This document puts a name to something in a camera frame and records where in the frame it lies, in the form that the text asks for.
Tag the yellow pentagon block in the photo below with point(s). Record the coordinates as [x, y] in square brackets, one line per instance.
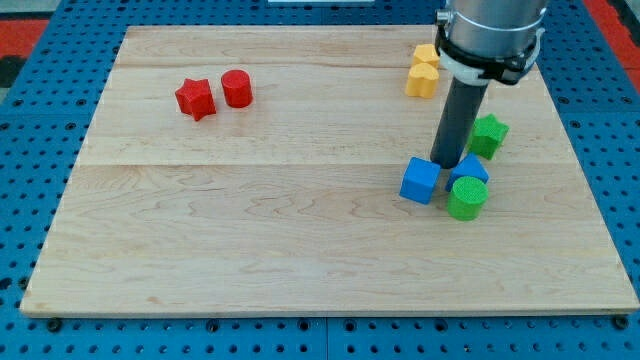
[426, 54]

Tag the red star block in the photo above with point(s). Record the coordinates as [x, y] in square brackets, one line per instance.
[195, 98]

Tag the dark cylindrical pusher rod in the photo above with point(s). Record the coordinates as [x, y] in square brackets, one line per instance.
[459, 113]

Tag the light wooden board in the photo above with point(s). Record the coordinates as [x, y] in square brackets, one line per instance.
[291, 207]

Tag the green star block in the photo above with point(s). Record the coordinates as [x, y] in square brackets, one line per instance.
[487, 136]

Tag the blue cube block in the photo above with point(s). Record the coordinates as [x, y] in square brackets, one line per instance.
[419, 180]

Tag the blue triangle block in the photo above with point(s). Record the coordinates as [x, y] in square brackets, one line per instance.
[471, 166]

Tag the green cylinder block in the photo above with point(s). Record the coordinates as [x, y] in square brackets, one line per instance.
[467, 198]

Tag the red cylinder block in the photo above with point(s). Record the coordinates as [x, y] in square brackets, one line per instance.
[237, 89]

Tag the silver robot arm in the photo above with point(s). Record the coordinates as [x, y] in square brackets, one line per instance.
[479, 41]

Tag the yellow heart block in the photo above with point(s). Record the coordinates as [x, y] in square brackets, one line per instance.
[422, 81]

